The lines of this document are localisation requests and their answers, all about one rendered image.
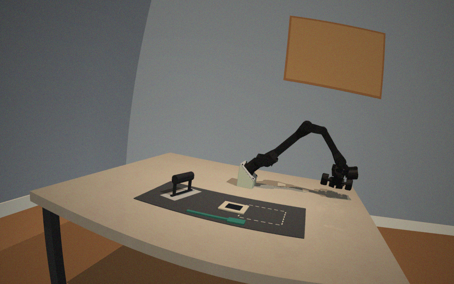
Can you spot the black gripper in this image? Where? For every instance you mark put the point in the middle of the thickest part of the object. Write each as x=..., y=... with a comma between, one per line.
x=338, y=184

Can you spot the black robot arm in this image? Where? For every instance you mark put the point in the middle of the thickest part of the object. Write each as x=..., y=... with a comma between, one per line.
x=339, y=169

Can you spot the dark grey rectangular mat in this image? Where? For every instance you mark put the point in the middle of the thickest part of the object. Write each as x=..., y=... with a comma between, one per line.
x=264, y=213

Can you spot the cream square tile with dark centre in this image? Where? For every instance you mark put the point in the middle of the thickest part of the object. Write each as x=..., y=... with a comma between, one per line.
x=233, y=207

